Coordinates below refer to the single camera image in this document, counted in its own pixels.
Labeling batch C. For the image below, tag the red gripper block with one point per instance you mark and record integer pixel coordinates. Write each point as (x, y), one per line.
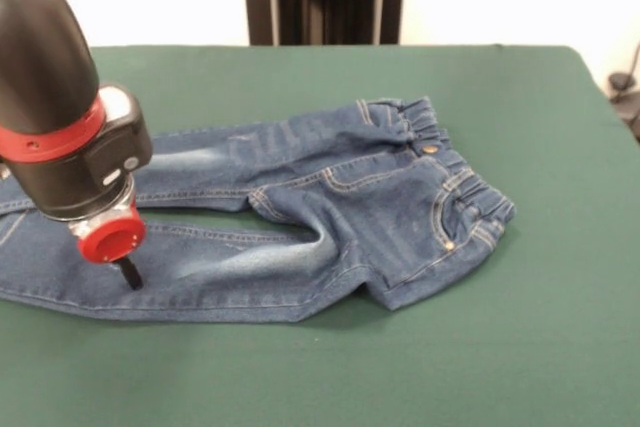
(112, 242)

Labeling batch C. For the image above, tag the dark green table cloth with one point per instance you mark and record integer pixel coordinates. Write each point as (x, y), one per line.
(300, 372)

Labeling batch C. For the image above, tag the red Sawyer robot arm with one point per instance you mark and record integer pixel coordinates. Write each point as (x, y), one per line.
(55, 112)

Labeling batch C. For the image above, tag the blue denim jeans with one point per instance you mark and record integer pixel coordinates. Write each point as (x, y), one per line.
(350, 207)

